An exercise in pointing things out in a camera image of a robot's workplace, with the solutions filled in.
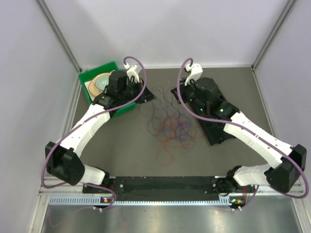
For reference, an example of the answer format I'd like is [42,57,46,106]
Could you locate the light teal bowl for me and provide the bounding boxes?
[94,73,110,91]

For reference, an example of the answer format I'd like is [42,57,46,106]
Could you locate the white square board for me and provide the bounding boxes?
[84,69,117,102]

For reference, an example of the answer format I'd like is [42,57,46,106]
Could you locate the slotted grey cable duct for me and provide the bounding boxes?
[49,196,232,206]

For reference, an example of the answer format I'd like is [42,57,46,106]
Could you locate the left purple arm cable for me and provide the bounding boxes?
[41,56,147,189]

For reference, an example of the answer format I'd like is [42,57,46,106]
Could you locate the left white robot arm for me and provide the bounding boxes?
[42,69,154,193]

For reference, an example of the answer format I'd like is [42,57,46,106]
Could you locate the purple thin wires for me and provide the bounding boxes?
[138,86,196,150]

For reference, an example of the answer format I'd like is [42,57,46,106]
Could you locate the green plastic bin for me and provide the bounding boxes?
[78,61,137,119]

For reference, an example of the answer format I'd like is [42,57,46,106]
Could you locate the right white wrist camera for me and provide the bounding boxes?
[185,63,203,85]

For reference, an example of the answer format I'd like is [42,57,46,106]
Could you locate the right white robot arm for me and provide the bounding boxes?
[171,77,307,195]

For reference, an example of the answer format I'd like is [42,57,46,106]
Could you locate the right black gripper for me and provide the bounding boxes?
[172,76,208,114]

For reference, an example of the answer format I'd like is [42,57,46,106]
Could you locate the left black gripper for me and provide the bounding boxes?
[119,79,156,104]

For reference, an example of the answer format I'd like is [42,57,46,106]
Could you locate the red thin wires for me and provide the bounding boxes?
[155,115,205,167]

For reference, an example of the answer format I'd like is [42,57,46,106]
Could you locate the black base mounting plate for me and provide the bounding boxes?
[82,176,256,196]

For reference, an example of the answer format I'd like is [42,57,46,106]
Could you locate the black three-compartment tray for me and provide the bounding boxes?
[194,80,238,147]

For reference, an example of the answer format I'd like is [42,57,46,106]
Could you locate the wooden round plate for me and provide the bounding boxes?
[88,72,112,98]

